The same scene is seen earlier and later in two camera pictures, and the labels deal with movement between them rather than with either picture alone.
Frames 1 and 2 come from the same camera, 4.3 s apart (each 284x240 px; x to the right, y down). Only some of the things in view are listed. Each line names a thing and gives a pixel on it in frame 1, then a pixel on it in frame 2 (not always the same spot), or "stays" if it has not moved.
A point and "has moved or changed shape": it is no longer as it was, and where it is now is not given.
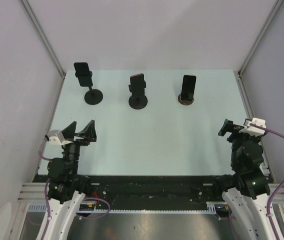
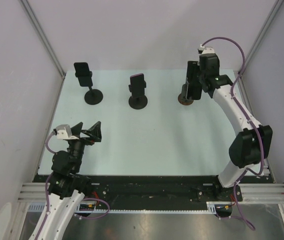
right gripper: [227, 126] → [194, 66]
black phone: [188, 87] has moved or changed shape
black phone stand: [137, 103] stays
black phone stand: [93, 96] stays
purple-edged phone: [137, 85] stays
